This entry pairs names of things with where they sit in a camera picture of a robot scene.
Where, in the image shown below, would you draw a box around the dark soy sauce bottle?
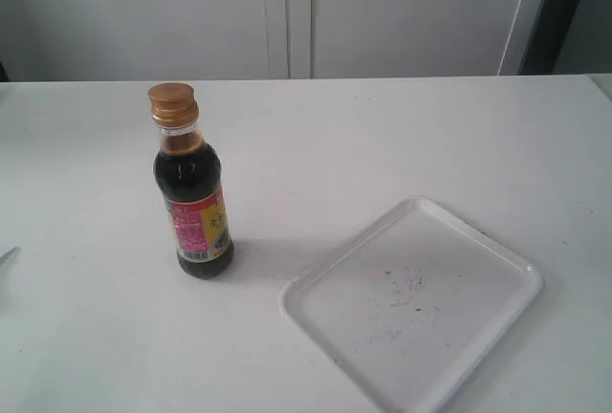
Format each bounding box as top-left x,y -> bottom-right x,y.
148,82 -> 234,279

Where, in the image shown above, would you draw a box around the white rectangular plastic tray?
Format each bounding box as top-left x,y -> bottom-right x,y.
281,197 -> 543,412

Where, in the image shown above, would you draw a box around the dark vertical post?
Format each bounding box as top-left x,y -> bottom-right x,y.
518,0 -> 580,76

